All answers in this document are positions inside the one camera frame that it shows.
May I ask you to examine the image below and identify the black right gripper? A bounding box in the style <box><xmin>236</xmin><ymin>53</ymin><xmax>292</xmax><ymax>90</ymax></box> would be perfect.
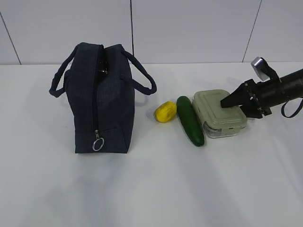
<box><xmin>220</xmin><ymin>79</ymin><xmax>271</xmax><ymax>119</ymax></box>

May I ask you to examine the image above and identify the green lidded glass food container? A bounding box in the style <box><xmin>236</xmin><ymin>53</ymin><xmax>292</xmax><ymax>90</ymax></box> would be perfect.
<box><xmin>192</xmin><ymin>89</ymin><xmax>247</xmax><ymax>138</ymax></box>

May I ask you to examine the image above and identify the green cucumber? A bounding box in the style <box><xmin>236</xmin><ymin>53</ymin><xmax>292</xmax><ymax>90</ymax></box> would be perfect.
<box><xmin>177</xmin><ymin>96</ymin><xmax>205</xmax><ymax>147</ymax></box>

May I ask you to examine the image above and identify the yellow lemon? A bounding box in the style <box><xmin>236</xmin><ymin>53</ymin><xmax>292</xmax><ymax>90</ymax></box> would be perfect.
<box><xmin>154</xmin><ymin>101</ymin><xmax>177</xmax><ymax>123</ymax></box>

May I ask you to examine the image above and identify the navy blue fabric lunch bag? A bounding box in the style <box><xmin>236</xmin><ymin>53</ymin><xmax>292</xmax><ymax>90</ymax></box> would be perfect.
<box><xmin>49</xmin><ymin>43</ymin><xmax>157</xmax><ymax>154</ymax></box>

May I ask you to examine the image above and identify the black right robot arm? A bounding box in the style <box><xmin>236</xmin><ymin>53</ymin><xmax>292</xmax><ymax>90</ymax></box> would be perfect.
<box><xmin>221</xmin><ymin>70</ymin><xmax>303</xmax><ymax>119</ymax></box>

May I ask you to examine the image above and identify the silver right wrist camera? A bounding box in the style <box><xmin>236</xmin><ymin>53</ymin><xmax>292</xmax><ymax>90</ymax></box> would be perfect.
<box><xmin>250</xmin><ymin>57</ymin><xmax>269</xmax><ymax>81</ymax></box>

